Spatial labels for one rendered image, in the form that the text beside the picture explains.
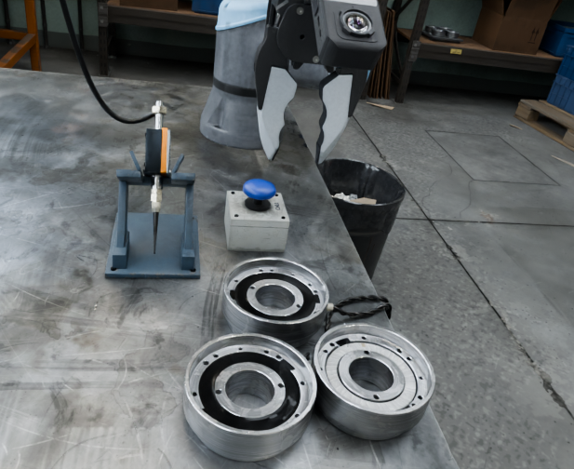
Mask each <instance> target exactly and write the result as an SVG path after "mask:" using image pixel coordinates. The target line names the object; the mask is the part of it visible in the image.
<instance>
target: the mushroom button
mask: <svg viewBox="0 0 574 469"><path fill-rule="evenodd" d="M243 192H244V194H245V195H247V196H248V197H250V198H253V203H254V204H255V205H261V204H262V202H263V200H267V199H271V198H273V197H274V196H275V193H276V189H275V187H274V185H273V184H272V183H271V182H269V181H266V180H260V179H253V180H249V181H246V182H245V184H244V185H243Z"/></svg>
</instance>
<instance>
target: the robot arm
mask: <svg viewBox="0 0 574 469"><path fill-rule="evenodd" d="M216 30H217V35H216V48H215V61H214V75H213V87H212V89H211V92H210V94H209V97H208V99H207V103H206V105H205V108H204V110H203V112H202V114H201V118H200V132H201V133H202V134H203V136H205V137H206V138H207V139H209V140H211V141H214V142H216V143H218V144H221V145H224V146H228V147H232V148H237V149H246V150H259V149H264V151H265V153H266V155H267V157H268V159H269V160H271V161H272V160H274V157H275V156H276V154H277V152H278V150H279V148H280V142H281V141H282V140H283V136H284V129H285V127H284V125H285V115H284V113H285V109H286V107H287V105H288V104H289V103H290V102H291V101H292V100H293V98H294V96H295V93H296V90H297V87H307V88H311V89H316V90H319V97H320V99H321V101H322V102H323V112H322V114H321V117H320V119H319V126H320V129H321V131H320V134H319V138H318V140H317V142H316V152H315V162H316V164H321V163H322V162H323V161H324V160H325V159H326V158H327V156H328V155H329V154H330V152H331V151H332V150H333V148H334V147H335V145H336V144H337V142H338V140H339V139H340V136H341V134H342V132H343V131H344V129H345V128H346V125H347V123H348V121H349V119H350V117H351V116H352V115H353V113H354V109H355V107H356V105H357V103H358V101H359V99H360V97H361V94H362V92H363V90H364V87H365V85H366V82H367V79H368V76H369V73H370V71H372V70H373V69H374V68H375V66H376V64H377V62H378V60H379V58H380V55H381V53H382V52H383V50H384V49H385V47H386V45H387V40H386V36H385V32H384V27H383V22H382V18H381V13H380V5H379V1H378V0H223V1H222V2H221V4H220V8H219V16H218V24H217V26H216Z"/></svg>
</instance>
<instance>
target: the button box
mask: <svg viewBox="0 0 574 469"><path fill-rule="evenodd" d="M224 224H225V233H226V240H227V248H228V250H235V251H266V252H285V247H286V242H287V232H288V226H289V218H288V215H287V211H286V207H285V204H284V201H283V198H282V195H281V194H275V196H274V197H273V198H271V199H267V200H263V202H262V204H261V205H255V204H254V203H253V198H250V197H248V196H247V195H245V194H244V192H240V191H227V196H226V206H225V215H224Z"/></svg>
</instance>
